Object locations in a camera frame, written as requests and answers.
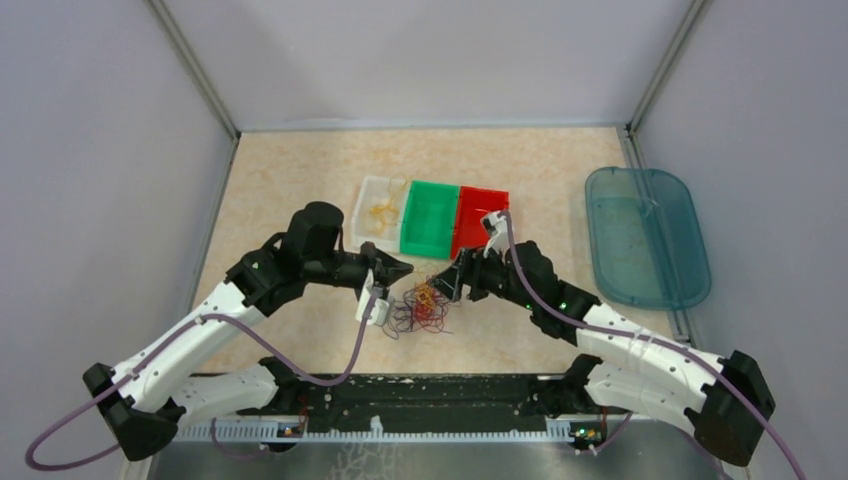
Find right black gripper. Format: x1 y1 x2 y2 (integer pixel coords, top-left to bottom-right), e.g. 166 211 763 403
429 240 537 311

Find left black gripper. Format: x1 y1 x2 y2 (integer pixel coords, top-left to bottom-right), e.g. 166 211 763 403
305 241 414 298

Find coloured wire pile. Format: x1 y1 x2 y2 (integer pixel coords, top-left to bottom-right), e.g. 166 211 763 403
382 274 455 340

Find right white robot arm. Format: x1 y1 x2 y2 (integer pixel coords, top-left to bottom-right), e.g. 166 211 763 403
428 241 776 467

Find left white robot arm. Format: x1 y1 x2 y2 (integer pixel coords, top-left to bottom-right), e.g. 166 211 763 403
83 201 414 461

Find white plastic bin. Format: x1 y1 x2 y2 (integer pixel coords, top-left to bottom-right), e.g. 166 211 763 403
349 174 411 253

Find green plastic bin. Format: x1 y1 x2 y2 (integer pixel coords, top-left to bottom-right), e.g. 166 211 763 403
400 180 460 259

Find red plastic bin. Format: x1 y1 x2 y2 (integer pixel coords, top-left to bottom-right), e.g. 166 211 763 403
450 186 510 259

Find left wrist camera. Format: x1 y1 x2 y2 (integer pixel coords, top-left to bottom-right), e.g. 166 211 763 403
355 271 394 327

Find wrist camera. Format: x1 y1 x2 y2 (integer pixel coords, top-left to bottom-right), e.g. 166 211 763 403
481 210 509 258
355 271 394 327

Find yellow wires in bin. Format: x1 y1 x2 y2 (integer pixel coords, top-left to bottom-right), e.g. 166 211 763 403
362 173 411 236

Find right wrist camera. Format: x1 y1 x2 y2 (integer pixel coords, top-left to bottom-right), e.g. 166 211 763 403
481 210 509 258

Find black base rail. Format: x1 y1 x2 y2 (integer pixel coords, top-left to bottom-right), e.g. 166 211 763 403
238 357 631 439

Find white cable duct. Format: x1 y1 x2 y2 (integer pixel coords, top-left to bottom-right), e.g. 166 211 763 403
174 420 603 444

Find aluminium frame post left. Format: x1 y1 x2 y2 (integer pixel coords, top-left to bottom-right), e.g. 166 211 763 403
144 0 241 143

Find aluminium frame post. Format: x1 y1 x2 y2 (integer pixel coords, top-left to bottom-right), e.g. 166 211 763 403
626 0 713 138
144 0 241 143

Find aluminium frame post right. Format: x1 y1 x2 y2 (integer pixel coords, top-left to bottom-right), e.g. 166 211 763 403
626 0 713 138

